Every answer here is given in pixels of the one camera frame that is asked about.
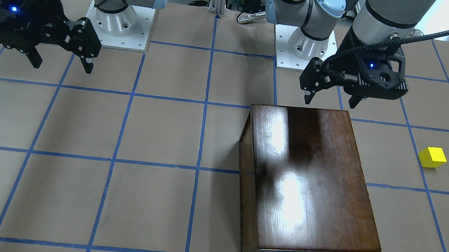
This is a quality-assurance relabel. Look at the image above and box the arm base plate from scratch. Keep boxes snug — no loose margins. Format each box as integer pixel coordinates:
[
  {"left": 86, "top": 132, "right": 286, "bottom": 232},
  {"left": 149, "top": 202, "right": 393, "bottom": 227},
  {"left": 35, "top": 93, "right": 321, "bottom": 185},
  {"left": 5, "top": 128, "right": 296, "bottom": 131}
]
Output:
[
  {"left": 274, "top": 24, "right": 337, "bottom": 71},
  {"left": 87, "top": 1, "right": 158, "bottom": 53}
]

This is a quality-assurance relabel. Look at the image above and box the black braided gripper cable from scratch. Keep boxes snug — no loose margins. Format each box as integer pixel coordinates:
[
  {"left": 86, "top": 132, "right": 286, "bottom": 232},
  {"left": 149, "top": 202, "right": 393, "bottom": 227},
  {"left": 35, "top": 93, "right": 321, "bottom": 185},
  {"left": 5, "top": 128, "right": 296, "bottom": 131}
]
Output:
[{"left": 322, "top": 0, "right": 449, "bottom": 95}]

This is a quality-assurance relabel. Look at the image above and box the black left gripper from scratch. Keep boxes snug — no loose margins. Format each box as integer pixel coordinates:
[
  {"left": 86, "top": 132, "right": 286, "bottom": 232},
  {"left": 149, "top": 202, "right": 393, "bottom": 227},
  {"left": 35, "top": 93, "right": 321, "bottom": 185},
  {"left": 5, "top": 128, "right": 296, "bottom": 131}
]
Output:
[{"left": 299, "top": 38, "right": 409, "bottom": 109}]

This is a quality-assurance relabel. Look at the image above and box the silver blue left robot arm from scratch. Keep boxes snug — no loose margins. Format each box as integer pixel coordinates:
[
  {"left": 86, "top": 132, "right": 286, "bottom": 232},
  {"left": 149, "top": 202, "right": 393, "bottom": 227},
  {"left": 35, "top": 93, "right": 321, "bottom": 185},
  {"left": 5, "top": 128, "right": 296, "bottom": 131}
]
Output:
[{"left": 266, "top": 0, "right": 435, "bottom": 108}]

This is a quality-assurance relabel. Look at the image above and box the dark wooden drawer cabinet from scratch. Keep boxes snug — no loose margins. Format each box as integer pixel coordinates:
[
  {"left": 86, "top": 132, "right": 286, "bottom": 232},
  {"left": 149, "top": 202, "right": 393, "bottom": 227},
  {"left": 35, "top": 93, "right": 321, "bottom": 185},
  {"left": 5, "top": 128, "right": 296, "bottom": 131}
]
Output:
[{"left": 238, "top": 104, "right": 382, "bottom": 252}]

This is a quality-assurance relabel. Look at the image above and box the yellow block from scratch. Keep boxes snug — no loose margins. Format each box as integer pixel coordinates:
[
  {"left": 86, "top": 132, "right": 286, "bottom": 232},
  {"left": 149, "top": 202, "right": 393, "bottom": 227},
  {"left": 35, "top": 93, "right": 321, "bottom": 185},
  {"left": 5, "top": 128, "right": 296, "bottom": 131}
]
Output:
[{"left": 418, "top": 147, "right": 447, "bottom": 168}]

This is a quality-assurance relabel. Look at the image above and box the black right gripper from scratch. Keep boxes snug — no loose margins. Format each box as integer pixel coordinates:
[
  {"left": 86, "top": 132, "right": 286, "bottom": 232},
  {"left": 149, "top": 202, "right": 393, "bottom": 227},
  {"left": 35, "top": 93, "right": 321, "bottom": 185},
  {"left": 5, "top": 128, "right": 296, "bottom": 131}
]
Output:
[{"left": 0, "top": 0, "right": 102, "bottom": 74}]

